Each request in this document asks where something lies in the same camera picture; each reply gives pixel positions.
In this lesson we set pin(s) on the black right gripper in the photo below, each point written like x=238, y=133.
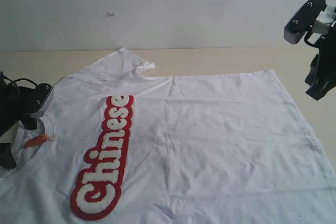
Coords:
x=324, y=61

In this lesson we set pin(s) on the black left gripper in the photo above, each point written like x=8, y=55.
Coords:
x=14, y=108

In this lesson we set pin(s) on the white t-shirt red Chinese patch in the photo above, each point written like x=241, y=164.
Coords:
x=230, y=148

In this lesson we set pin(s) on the orange tag on collar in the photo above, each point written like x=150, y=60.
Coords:
x=40, y=140

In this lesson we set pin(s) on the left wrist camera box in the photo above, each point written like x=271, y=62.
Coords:
x=39, y=100

